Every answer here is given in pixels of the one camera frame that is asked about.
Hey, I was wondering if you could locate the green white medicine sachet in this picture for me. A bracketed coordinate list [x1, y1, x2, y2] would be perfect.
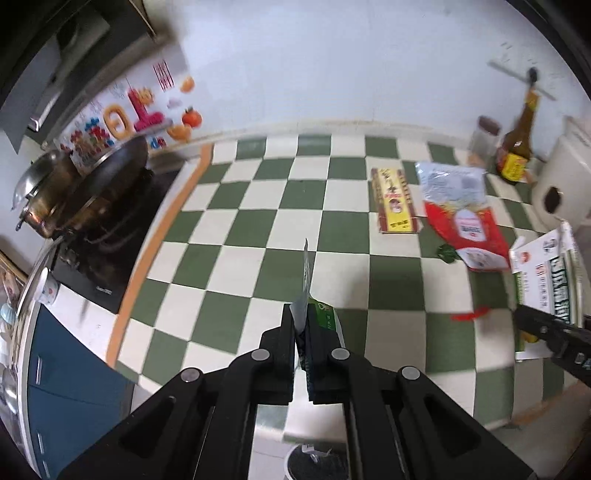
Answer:
[290, 240, 346, 348]

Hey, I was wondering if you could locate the yellow red long box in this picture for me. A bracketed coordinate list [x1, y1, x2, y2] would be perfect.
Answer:
[372, 168, 418, 234]

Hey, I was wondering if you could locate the white cup by stove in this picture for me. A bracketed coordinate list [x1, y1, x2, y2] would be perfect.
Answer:
[34, 267, 60, 305]

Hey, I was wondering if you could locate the white round trash bin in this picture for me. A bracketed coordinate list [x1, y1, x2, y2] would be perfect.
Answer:
[284, 444, 349, 480]

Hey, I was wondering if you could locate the green checkered table mat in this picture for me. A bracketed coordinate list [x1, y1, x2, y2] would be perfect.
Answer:
[107, 135, 573, 427]

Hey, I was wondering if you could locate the white rice cooker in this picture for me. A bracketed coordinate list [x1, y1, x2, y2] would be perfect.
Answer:
[532, 116, 591, 232]

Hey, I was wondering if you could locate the wall hook rail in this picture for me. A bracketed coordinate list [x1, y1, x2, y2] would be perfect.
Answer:
[487, 59, 557, 101]

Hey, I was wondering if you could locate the red white snack bag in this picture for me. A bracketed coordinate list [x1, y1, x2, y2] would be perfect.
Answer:
[416, 162, 509, 271]

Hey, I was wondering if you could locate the colourful wall sticker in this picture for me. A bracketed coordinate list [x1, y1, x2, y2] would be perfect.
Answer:
[52, 46, 204, 165]

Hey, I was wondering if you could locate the blue kitchen cabinet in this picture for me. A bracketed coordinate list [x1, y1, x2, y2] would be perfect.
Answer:
[27, 307, 134, 479]

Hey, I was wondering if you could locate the black gas stove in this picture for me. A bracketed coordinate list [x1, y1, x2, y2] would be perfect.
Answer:
[51, 160, 182, 313]

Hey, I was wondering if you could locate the green white carton box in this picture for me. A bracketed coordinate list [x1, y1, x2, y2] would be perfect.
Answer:
[508, 220, 591, 362]

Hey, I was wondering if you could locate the glass spice jar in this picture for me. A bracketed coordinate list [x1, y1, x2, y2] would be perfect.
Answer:
[469, 115, 501, 161]

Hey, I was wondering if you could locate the brass steel pot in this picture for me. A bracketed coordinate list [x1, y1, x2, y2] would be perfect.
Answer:
[12, 149, 81, 239]

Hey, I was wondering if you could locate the range hood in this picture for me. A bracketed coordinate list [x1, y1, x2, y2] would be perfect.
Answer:
[1, 0, 157, 150]

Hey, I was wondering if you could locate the black frying pan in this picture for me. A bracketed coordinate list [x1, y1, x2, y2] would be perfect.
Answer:
[56, 136, 148, 230]

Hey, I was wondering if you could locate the brown sauce bottle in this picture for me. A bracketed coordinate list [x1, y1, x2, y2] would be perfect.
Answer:
[495, 67, 540, 185]

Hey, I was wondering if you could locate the red wrapper scrap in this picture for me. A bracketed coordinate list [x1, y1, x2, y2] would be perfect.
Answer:
[451, 307, 490, 322]

